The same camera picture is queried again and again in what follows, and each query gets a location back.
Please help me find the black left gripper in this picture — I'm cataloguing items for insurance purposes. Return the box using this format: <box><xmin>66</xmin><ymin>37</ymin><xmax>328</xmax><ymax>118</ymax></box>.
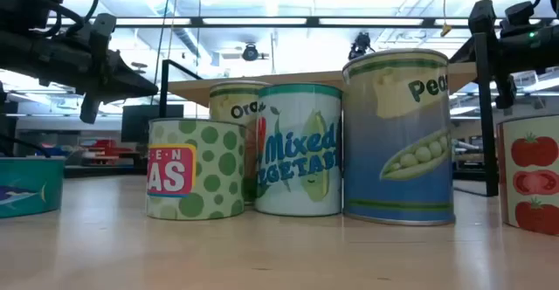
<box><xmin>65</xmin><ymin>30</ymin><xmax>159</xmax><ymax>124</ymax></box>

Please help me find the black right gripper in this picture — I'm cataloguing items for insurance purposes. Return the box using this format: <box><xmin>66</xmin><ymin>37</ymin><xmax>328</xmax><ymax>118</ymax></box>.
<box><xmin>449</xmin><ymin>35</ymin><xmax>530</xmax><ymax>110</ymax></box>

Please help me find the oranges can yellow green label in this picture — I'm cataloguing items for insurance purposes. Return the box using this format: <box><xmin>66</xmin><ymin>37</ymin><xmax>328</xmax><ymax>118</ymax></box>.
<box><xmin>208</xmin><ymin>79</ymin><xmax>273</xmax><ymax>206</ymax></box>

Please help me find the blue peas can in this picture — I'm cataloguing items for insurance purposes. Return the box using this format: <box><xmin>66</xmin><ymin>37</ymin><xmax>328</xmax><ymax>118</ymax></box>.
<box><xmin>342</xmin><ymin>48</ymin><xmax>456</xmax><ymax>227</ymax></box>

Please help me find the cream tomato can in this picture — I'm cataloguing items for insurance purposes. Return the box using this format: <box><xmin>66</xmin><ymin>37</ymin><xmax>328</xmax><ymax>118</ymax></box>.
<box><xmin>496</xmin><ymin>114</ymin><xmax>559</xmax><ymax>238</ymax></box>

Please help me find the mixed vegetables can white label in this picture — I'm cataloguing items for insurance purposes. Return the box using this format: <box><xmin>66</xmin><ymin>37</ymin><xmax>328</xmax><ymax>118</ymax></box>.
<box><xmin>254</xmin><ymin>83</ymin><xmax>343</xmax><ymax>218</ymax></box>

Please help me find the black monitor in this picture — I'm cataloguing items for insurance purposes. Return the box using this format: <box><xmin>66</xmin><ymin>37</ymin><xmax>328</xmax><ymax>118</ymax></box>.
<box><xmin>121</xmin><ymin>104</ymin><xmax>185</xmax><ymax>145</ymax></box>

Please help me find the red workbench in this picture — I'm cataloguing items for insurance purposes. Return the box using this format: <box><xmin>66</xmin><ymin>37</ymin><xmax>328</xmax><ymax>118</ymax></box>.
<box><xmin>78</xmin><ymin>138</ymin><xmax>141</xmax><ymax>163</ymax></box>

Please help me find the black ceiling spotlight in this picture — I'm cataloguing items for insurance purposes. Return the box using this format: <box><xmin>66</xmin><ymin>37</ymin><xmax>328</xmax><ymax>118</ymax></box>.
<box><xmin>348</xmin><ymin>31</ymin><xmax>376</xmax><ymax>62</ymax></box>

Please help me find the green polka dot peas can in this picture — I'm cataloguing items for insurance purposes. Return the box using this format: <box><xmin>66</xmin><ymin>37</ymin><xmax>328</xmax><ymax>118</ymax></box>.
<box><xmin>146</xmin><ymin>117</ymin><xmax>247</xmax><ymax>221</ymax></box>

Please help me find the teal tuna can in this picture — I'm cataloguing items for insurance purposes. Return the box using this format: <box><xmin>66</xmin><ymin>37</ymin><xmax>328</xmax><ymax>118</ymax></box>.
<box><xmin>0</xmin><ymin>156</ymin><xmax>66</xmax><ymax>219</ymax></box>

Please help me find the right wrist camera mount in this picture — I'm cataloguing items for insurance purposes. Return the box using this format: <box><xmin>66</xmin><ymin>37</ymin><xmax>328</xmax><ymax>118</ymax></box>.
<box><xmin>467</xmin><ymin>0</ymin><xmax>498</xmax><ymax>36</ymax></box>

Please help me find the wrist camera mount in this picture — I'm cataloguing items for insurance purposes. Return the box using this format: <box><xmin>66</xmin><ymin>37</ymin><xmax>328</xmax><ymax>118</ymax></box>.
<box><xmin>89</xmin><ymin>12</ymin><xmax>118</xmax><ymax>56</ymax></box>
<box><xmin>467</xmin><ymin>0</ymin><xmax>498</xmax><ymax>36</ymax></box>

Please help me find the black hanging cable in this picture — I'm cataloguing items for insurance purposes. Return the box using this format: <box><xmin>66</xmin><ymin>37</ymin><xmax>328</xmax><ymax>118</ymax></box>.
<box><xmin>150</xmin><ymin>0</ymin><xmax>175</xmax><ymax>107</ymax></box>

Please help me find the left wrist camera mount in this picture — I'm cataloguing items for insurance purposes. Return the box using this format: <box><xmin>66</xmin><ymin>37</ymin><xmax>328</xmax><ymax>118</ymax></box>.
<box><xmin>89</xmin><ymin>12</ymin><xmax>118</xmax><ymax>56</ymax></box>

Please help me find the wooden shelf black metal frame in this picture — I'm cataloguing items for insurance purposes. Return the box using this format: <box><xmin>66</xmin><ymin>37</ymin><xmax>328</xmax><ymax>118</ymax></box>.
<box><xmin>159</xmin><ymin>31</ymin><xmax>500</xmax><ymax>197</ymax></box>

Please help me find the round black hanging camera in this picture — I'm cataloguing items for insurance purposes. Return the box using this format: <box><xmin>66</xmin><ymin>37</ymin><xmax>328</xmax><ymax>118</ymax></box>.
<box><xmin>241</xmin><ymin>42</ymin><xmax>270</xmax><ymax>63</ymax></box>

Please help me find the black ceiling rail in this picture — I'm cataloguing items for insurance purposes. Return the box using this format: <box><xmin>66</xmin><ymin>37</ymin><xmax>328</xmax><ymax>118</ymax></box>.
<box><xmin>45</xmin><ymin>16</ymin><xmax>559</xmax><ymax>30</ymax></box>

